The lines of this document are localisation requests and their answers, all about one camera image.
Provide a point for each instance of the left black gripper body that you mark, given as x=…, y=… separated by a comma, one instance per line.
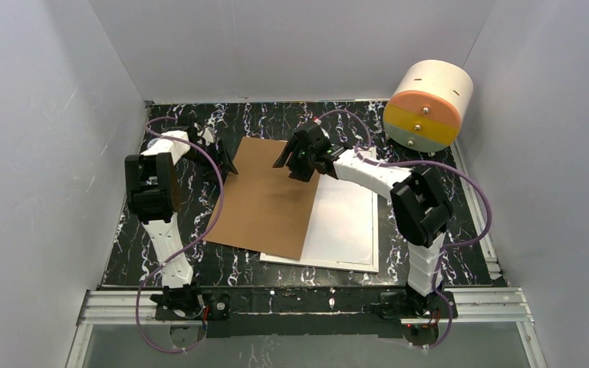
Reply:
x=214, y=156

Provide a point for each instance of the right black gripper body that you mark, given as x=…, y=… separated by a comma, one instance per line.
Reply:
x=298, y=154

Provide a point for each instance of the brown frame backing board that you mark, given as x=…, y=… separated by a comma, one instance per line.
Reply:
x=263, y=208

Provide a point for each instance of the autumn forest photo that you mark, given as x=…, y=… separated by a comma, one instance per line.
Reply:
x=345, y=223

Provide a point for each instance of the white picture frame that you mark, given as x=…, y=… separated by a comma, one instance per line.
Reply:
x=365, y=264

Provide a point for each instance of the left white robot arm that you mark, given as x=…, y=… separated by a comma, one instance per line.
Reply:
x=152, y=191

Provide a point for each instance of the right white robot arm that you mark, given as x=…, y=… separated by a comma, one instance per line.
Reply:
x=420, y=206

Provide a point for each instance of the small blue lidded jar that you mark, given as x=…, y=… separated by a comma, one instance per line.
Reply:
x=153, y=141

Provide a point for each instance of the white cylindrical drawer unit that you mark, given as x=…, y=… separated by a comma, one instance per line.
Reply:
x=428, y=107

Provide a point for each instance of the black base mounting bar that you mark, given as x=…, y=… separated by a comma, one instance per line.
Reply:
x=384, y=311

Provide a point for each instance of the aluminium rail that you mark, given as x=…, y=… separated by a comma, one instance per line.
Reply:
x=474, y=305

